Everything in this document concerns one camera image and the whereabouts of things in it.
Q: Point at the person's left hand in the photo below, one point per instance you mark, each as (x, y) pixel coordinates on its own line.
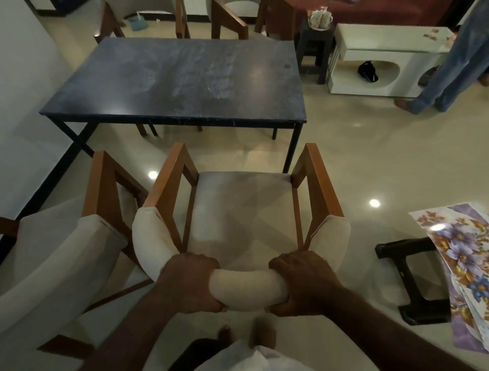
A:
(183, 283)

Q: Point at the person's right hand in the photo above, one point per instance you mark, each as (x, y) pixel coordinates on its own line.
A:
(309, 284)

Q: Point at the person's right thumb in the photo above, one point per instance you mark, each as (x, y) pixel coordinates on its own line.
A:
(280, 307)

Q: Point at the person's left thumb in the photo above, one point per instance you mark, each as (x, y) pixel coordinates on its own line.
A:
(214, 305)

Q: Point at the wooden chair with cream cushion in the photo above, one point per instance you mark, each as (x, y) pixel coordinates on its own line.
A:
(240, 214)
(227, 23)
(53, 267)
(110, 28)

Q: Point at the person's right forearm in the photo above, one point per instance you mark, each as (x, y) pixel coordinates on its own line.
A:
(393, 332)

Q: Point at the person's left forearm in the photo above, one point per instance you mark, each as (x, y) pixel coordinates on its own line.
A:
(133, 336)

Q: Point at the person's right foot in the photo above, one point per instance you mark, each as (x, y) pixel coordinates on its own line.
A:
(263, 332)

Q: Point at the person's foot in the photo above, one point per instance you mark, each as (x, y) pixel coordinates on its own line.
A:
(225, 334)
(263, 332)

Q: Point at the person's left foot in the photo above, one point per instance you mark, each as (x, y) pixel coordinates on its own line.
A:
(225, 334)

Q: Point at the person's white garment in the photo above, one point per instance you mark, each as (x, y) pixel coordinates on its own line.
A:
(252, 359)

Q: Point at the black plastic stool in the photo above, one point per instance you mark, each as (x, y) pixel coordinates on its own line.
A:
(418, 302)
(315, 42)

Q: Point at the floral plastic table cover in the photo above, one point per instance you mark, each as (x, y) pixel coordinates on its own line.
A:
(464, 252)

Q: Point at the dark marble dining table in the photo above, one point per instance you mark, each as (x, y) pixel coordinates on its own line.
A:
(179, 80)

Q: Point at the black cap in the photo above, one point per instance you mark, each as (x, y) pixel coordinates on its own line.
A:
(367, 72)

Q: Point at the white console table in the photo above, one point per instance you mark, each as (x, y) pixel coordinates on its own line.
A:
(386, 42)

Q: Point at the tray of patterned cups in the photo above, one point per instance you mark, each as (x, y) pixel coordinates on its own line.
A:
(320, 19)

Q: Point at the teal bucket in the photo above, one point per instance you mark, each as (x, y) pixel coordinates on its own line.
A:
(136, 23)

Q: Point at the maroon sofa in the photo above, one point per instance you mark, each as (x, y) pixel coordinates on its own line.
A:
(366, 11)

